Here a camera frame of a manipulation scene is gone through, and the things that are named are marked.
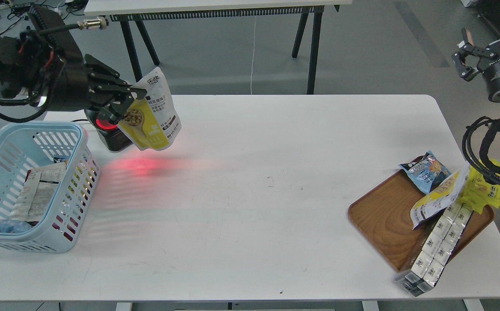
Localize white boxed snack multipack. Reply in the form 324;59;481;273
395;203;473;297

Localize brown wooden tray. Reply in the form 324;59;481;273
348;168;494;272

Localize white hanging cable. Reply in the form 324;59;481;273
250;16;257;95

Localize black floor cables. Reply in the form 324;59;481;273
0;0;89;35

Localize blue bag in basket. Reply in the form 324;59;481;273
0;219;33;234

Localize white snack pack in basket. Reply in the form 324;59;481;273
9;162;67;222

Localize blue snack bag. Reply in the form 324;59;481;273
399;150;451;194

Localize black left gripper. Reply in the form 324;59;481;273
19;5;147;125

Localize yellow white snack pouch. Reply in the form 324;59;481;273
118;67;182;150

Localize yellow white nut pouch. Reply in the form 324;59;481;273
410;163;471;229

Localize background table with black legs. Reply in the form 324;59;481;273
83;0;352;95

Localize yellow cartoon snack pack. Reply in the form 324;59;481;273
457;165;500;214

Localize light blue plastic basket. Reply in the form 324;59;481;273
0;121;100;253

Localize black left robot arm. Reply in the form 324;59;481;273
0;5;147;124

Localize black barcode scanner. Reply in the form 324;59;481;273
84;109;133;152

